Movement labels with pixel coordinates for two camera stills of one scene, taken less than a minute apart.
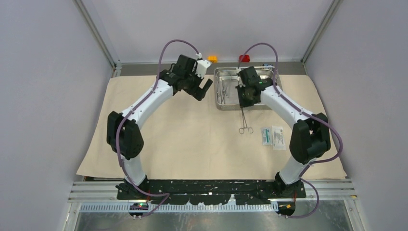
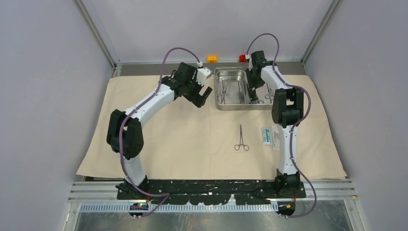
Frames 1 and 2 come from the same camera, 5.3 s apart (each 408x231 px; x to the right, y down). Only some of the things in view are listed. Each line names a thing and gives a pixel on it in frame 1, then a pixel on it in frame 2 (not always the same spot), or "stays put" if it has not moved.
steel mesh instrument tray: x=225 y=80 stays put
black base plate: x=188 y=192 stays put
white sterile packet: x=278 y=143 stays put
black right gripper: x=243 y=102 -> x=251 y=84
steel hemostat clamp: x=241 y=130 -> x=236 y=147
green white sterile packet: x=266 y=133 stays put
